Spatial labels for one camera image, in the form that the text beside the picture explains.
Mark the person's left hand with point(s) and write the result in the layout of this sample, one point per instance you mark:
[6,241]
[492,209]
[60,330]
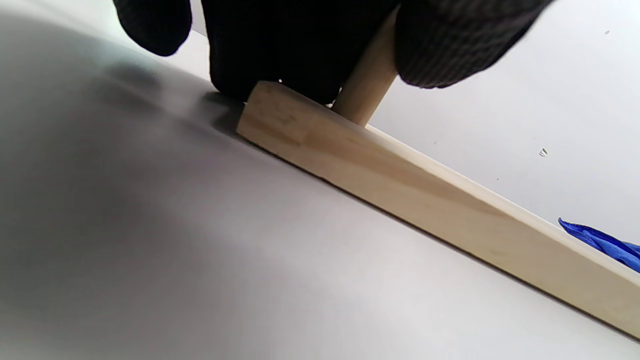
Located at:
[290,40]

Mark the wooden rack with posts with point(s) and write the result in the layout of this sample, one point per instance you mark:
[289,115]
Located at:
[425,195]

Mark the blue towel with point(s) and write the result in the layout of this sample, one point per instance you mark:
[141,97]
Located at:
[610,245]

